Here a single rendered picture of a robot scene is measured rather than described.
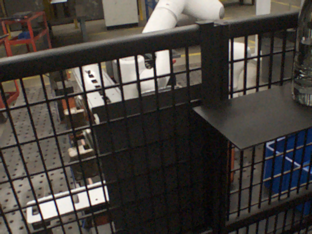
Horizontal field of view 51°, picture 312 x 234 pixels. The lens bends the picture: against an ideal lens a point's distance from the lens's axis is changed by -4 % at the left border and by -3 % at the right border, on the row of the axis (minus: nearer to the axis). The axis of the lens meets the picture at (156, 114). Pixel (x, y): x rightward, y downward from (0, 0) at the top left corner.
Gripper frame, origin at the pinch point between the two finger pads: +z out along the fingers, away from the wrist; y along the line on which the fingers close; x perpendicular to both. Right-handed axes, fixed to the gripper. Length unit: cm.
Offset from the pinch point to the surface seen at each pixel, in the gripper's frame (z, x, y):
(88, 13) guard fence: 70, -797, -118
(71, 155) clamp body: -0.7, -3.4, 24.1
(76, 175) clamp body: 7.9, -3.1, 23.9
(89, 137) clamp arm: -5.3, -4.0, 16.7
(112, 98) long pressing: 4, -54, -3
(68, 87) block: 1, -76, 16
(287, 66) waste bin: 79, -210, -256
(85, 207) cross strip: 3.5, 20.2, 24.5
